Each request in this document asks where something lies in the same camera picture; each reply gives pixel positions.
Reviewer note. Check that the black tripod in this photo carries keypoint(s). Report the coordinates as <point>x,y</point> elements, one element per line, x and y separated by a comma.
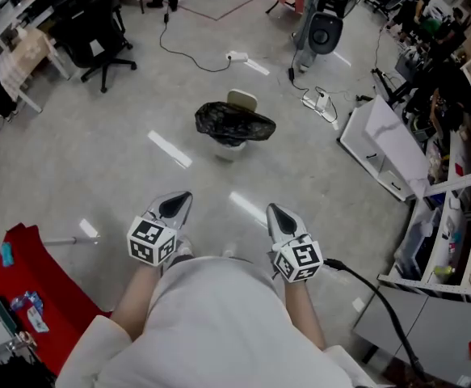
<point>384,85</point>

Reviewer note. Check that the long white power strip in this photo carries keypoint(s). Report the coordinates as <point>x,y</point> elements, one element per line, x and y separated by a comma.
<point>324,113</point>

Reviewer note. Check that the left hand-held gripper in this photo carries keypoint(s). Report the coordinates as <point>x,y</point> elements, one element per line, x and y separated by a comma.
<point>150,239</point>

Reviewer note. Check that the person's left forearm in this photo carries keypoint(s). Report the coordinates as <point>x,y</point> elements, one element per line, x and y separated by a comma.
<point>136,301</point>

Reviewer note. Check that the beige bin with lid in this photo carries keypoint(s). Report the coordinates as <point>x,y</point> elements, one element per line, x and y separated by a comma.
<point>241,97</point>

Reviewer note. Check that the person's right forearm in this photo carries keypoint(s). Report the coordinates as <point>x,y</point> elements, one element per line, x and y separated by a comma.
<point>304,313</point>

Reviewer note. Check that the teal small item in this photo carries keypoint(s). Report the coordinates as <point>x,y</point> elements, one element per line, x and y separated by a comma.
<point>7,254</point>

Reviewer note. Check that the person's white shoe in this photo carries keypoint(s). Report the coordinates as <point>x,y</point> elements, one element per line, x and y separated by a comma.
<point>184,249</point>
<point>229,253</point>

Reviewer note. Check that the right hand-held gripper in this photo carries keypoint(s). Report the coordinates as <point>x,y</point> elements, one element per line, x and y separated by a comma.
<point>299,259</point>

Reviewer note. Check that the white low cabinet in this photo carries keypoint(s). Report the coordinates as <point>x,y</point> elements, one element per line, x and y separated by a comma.
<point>380,136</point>

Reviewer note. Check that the black garbage bag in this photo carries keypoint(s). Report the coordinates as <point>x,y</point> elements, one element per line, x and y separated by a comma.
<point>235,123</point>

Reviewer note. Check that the cardboard box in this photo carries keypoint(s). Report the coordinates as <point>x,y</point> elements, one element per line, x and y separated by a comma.
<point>31,51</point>

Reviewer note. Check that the person's white right shoe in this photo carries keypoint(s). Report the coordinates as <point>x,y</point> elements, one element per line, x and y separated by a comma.
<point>229,253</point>

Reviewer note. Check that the metal pole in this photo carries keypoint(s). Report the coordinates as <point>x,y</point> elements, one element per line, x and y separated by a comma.
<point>63,240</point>

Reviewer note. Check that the grey cabinet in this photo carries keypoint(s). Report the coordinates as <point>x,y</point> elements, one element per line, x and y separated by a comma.
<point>429,321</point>

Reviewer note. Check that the blue and white packet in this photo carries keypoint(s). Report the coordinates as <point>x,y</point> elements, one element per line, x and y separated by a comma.
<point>33,311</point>

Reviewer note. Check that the person's white clothing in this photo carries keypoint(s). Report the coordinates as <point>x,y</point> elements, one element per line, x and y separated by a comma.
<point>219,330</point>

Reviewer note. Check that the small white device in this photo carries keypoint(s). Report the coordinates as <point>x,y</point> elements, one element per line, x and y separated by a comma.
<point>322,101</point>

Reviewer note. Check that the white desk shelving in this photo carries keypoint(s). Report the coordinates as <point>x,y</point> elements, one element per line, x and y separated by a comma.
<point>25,10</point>

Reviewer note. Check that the short white power strip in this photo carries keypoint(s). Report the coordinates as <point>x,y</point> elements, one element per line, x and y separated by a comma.
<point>237,56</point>

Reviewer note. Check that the white shelving unit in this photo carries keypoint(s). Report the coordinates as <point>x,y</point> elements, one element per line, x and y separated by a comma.
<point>453,233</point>

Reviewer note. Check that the person's white left shoe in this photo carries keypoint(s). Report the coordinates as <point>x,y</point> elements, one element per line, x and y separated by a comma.
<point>184,249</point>

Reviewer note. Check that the black office chair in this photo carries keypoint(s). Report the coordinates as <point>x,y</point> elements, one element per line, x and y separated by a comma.
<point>93,35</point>

